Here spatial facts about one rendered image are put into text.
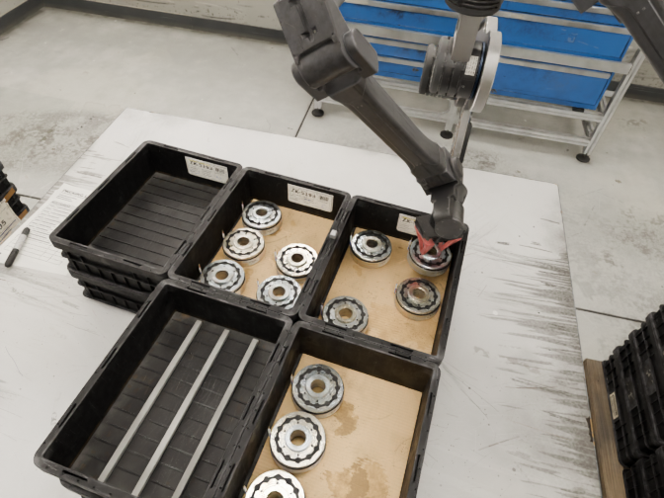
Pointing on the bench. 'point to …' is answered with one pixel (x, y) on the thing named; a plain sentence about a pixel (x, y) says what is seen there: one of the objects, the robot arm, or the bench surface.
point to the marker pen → (17, 247)
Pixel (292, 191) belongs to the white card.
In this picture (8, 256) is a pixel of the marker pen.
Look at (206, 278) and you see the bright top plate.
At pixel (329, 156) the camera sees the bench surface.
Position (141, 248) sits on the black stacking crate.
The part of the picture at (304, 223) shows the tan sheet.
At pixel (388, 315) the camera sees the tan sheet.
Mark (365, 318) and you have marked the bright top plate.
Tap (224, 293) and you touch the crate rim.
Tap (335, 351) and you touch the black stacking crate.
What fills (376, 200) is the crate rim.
